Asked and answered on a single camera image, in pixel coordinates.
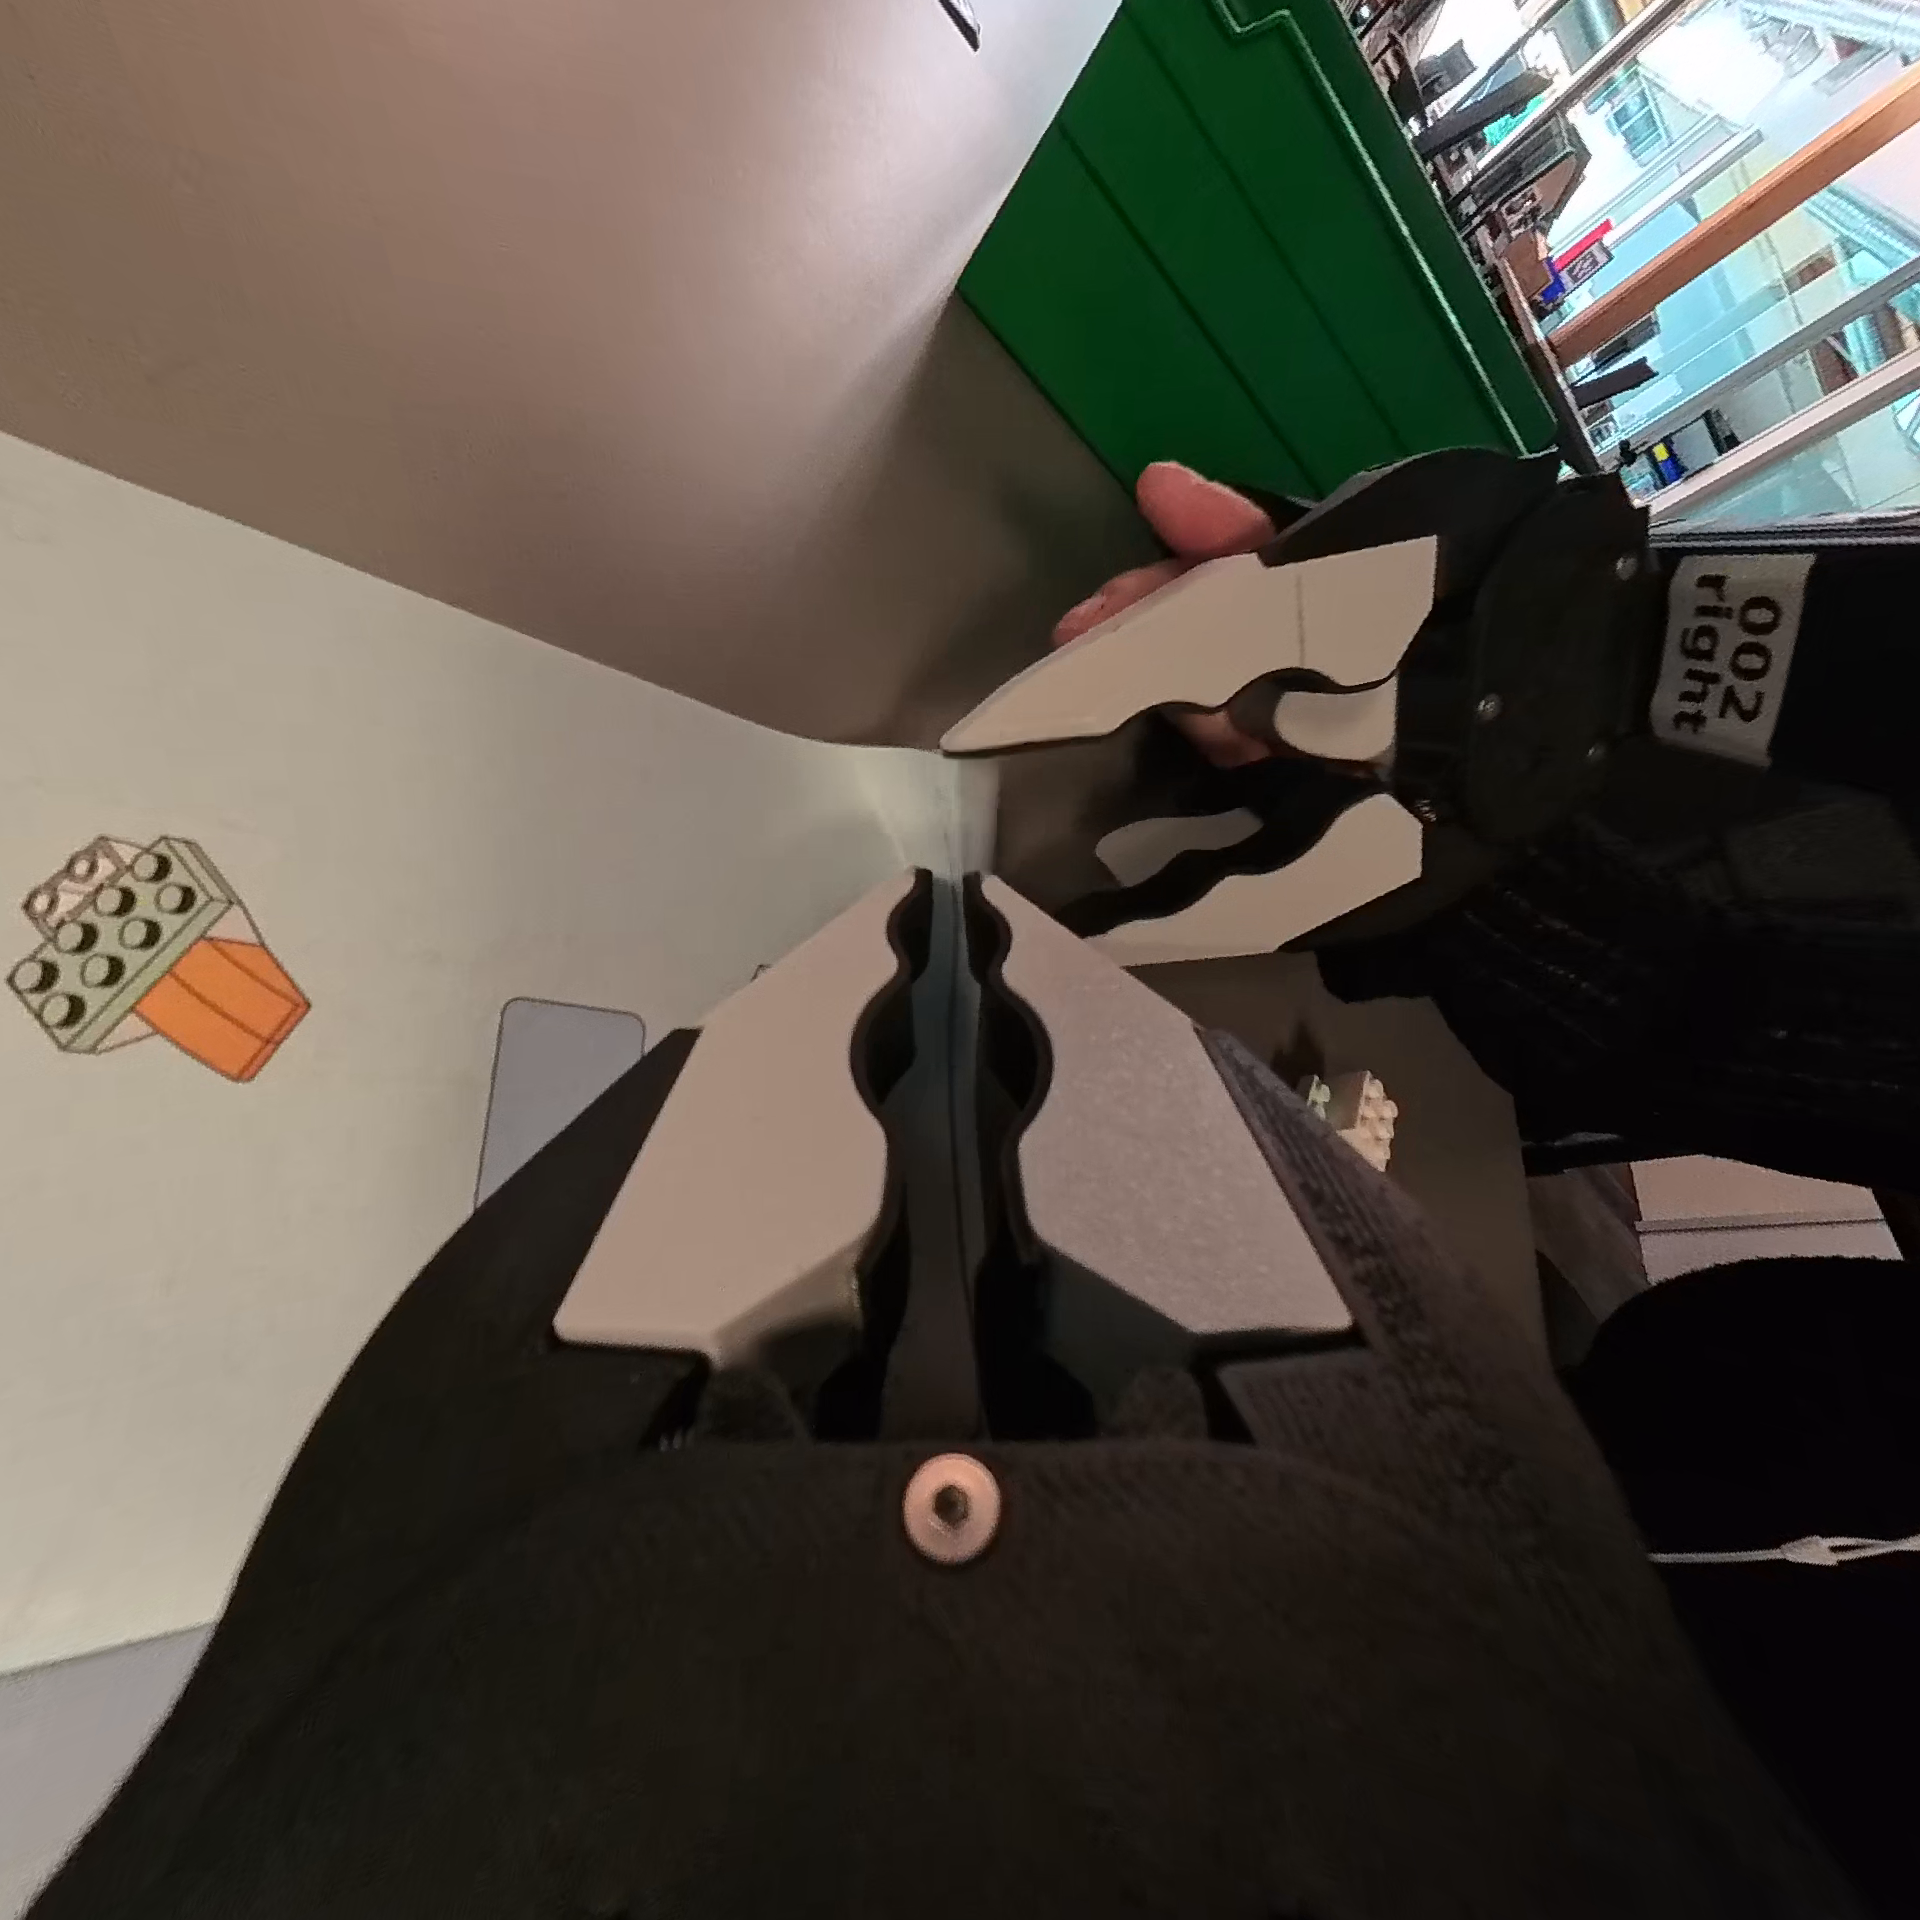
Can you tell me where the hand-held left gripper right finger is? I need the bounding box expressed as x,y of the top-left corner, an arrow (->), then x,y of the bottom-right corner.
961,874 -> 1361,1354

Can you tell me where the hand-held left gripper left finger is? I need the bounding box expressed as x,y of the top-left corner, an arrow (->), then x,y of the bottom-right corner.
551,870 -> 941,1364

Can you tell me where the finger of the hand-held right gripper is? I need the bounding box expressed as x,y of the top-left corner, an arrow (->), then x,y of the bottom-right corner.
941,533 -> 1445,764
1054,793 -> 1425,968

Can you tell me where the pale blue instruction booklet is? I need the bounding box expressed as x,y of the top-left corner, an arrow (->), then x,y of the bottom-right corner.
0,431 -> 1082,1683

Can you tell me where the person's right forearm black sleeve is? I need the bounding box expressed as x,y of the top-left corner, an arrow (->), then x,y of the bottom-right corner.
1318,781 -> 1920,1203

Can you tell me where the person's right hand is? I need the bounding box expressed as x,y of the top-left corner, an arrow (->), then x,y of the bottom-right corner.
1054,461 -> 1282,771

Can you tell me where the green plastic bin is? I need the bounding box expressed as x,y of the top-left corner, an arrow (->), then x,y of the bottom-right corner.
958,0 -> 1564,503

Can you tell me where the wooden handrail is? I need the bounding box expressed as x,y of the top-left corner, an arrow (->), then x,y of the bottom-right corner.
1547,67 -> 1920,368

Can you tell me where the person's black clothing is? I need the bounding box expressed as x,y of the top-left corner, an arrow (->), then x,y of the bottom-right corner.
1560,1257 -> 1920,1920

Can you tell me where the thin white cord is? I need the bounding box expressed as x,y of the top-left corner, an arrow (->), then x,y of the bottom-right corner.
1645,1534 -> 1920,1573

